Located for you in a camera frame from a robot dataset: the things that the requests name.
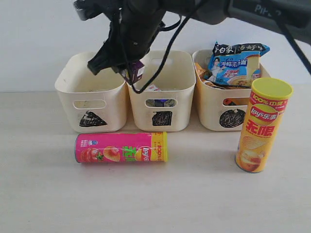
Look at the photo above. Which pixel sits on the cream middle plastic bin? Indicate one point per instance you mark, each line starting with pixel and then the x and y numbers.
pixel 176 81

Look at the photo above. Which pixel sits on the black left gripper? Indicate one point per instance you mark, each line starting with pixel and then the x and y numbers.
pixel 139 23

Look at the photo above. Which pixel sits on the yellow Lays chips can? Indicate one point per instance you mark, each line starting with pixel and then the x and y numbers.
pixel 267 103

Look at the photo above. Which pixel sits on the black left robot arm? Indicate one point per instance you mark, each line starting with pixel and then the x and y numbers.
pixel 291 18

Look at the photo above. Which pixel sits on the orange instant noodle packet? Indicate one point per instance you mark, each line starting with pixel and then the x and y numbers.
pixel 204 74

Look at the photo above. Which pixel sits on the cream left plastic bin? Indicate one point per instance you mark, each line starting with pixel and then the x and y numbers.
pixel 92 103

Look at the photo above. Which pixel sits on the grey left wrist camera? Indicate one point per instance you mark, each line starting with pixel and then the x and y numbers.
pixel 88 9

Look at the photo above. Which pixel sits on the cream right plastic bin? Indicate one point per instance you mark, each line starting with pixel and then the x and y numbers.
pixel 209 101

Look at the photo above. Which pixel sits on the cream plastic bin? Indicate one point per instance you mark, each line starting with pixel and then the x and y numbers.
pixel 209 101
pixel 92 103
pixel 176 81

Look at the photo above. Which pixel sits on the white blue milk carton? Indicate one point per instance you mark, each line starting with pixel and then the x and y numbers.
pixel 158 102

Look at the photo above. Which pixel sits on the purple drink carton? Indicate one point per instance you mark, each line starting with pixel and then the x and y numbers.
pixel 134 73

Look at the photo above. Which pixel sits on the pink Lays chips can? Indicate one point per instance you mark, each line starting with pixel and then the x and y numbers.
pixel 121 147

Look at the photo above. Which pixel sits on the blue instant noodle packet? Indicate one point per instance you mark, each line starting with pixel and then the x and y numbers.
pixel 236 65

